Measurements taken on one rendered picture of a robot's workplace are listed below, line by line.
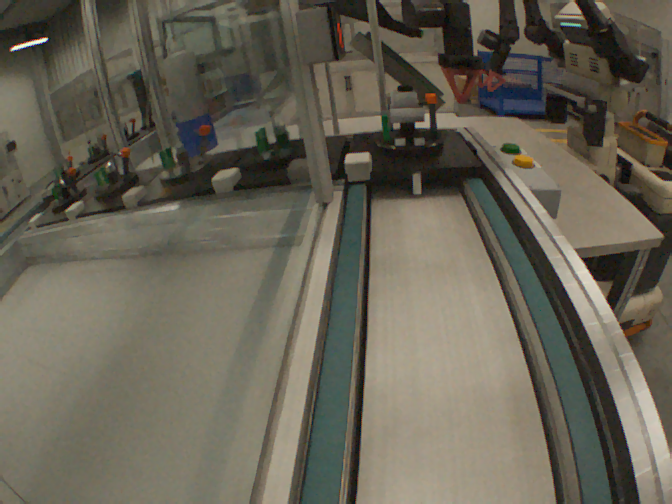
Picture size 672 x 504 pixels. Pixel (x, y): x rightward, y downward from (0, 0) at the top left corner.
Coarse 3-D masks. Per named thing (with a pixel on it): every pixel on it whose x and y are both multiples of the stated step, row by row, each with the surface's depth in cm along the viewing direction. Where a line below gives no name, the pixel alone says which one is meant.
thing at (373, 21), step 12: (372, 0) 62; (372, 12) 65; (372, 24) 66; (372, 36) 68; (324, 72) 103; (384, 84) 75; (384, 96) 77; (384, 108) 79; (336, 120) 113; (336, 132) 116
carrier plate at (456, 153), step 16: (352, 144) 70; (368, 144) 69; (448, 144) 64; (464, 144) 63; (384, 160) 60; (400, 160) 59; (416, 160) 58; (432, 160) 58; (448, 160) 57; (464, 160) 56; (384, 176) 57; (400, 176) 56; (432, 176) 56; (448, 176) 55; (464, 176) 55
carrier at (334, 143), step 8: (336, 136) 76; (344, 136) 75; (328, 144) 72; (336, 144) 71; (344, 144) 72; (328, 152) 67; (336, 152) 67; (344, 152) 71; (336, 160) 63; (336, 168) 59; (336, 176) 58
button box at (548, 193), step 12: (504, 156) 59; (516, 168) 54; (528, 168) 53; (540, 168) 53; (528, 180) 50; (540, 180) 49; (552, 180) 49; (540, 192) 47; (552, 192) 47; (552, 204) 48; (552, 216) 50
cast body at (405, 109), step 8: (400, 88) 57; (408, 88) 57; (392, 96) 57; (400, 96) 57; (408, 96) 57; (416, 96) 57; (392, 104) 62; (400, 104) 58; (408, 104) 58; (416, 104) 58; (384, 112) 61; (392, 112) 59; (400, 112) 59; (408, 112) 59; (416, 112) 58; (392, 120) 60; (400, 120) 60; (408, 120) 60; (416, 120) 59; (424, 120) 59
